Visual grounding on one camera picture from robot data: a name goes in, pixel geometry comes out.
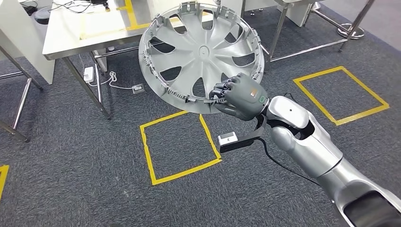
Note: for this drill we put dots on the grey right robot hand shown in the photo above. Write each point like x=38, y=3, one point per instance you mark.
x=244, y=97

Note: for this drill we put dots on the silver wheel hubcap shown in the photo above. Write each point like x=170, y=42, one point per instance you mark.
x=200, y=50

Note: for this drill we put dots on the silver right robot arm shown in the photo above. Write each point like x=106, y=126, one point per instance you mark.
x=313, y=147

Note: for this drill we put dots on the yellow workbench tape outline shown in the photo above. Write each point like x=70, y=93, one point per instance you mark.
x=131, y=18

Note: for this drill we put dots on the steel workbench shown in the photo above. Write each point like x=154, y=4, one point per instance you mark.
x=69, y=31

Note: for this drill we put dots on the grey floor socket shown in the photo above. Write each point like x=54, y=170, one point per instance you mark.
x=138, y=89

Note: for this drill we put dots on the yellow floor tape rectangle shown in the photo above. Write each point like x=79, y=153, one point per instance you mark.
x=360, y=114
x=175, y=178

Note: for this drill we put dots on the chrome round base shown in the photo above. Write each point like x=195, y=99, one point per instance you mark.
x=351, y=31

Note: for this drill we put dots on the white power strip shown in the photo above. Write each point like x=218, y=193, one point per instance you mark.
x=88, y=74

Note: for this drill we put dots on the white board panel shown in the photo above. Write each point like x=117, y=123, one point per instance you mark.
x=22, y=47

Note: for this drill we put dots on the yellow floor tape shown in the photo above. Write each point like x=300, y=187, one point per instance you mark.
x=3, y=178

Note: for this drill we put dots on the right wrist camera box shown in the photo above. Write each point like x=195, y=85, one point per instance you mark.
x=231, y=142

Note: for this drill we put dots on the steel frame table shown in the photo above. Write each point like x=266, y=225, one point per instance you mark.
x=20, y=103

